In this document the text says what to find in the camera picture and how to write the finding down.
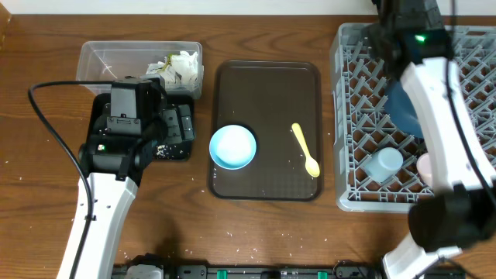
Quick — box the light blue rice bowl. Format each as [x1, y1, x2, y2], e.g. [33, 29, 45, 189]
[208, 125, 257, 171]

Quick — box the white tissue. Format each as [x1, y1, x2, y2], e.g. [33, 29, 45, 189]
[170, 50, 198, 85]

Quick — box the yellow plastic spoon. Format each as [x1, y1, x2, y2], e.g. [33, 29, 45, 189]
[291, 122, 320, 177]

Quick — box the light blue cup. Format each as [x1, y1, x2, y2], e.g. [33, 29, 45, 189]
[363, 147, 404, 183]

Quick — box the dark blue plate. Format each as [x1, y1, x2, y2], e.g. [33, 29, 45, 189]
[384, 80, 423, 139]

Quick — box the pink cup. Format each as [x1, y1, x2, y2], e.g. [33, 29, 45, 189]
[416, 153, 433, 186]

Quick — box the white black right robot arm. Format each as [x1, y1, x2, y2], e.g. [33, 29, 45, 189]
[364, 0, 495, 278]

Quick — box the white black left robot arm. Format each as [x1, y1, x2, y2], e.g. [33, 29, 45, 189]
[57, 104, 195, 278]

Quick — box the clear plastic waste bin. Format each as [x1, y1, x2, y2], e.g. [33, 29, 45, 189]
[76, 41, 203, 99]

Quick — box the grey dishwasher rack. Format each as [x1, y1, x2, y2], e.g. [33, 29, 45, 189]
[330, 23, 495, 213]

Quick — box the black rectangular tray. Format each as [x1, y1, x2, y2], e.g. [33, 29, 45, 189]
[88, 93, 194, 161]

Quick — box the white rice pile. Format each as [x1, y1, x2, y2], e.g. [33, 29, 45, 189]
[154, 145, 174, 160]

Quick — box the dark brown serving tray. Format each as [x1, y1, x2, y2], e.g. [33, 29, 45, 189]
[208, 60, 323, 202]

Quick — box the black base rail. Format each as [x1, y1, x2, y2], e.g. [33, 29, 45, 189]
[111, 253, 385, 279]

